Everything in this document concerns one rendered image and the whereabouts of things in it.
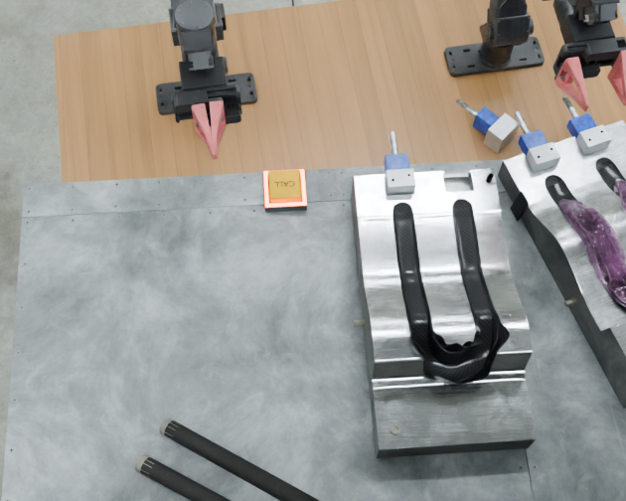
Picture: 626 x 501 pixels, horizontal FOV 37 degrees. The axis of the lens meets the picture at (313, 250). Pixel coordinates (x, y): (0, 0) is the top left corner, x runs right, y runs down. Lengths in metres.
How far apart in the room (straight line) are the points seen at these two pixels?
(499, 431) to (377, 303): 0.29
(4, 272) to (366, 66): 1.25
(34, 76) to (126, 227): 1.32
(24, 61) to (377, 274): 1.73
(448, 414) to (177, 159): 0.72
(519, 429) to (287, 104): 0.79
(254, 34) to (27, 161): 1.08
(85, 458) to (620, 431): 0.91
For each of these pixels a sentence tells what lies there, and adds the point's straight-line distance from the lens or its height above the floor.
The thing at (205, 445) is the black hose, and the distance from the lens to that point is 1.58.
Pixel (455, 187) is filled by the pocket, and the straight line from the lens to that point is 1.76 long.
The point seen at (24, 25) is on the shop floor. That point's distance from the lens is 3.18.
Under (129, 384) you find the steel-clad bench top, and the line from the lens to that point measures 1.68.
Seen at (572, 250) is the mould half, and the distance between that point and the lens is 1.71.
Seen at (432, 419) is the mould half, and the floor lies 0.86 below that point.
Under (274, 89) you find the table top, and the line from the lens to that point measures 1.94.
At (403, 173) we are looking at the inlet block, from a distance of 1.70.
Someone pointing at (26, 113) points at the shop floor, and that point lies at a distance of 2.98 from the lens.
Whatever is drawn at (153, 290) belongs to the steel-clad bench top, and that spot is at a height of 0.80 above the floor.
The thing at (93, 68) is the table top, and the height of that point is 0.80.
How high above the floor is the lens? 2.38
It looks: 64 degrees down
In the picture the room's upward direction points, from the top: 2 degrees clockwise
